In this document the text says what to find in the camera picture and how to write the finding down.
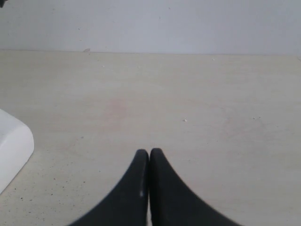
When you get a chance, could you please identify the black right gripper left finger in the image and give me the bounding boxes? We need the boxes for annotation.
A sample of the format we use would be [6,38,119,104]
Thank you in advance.
[71,149,149,226]

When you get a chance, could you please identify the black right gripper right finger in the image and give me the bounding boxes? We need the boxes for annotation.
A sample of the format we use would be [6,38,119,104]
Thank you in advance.
[149,148,238,226]

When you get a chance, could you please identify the white mannequin head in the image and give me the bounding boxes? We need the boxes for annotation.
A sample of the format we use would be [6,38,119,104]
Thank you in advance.
[0,110,34,192]

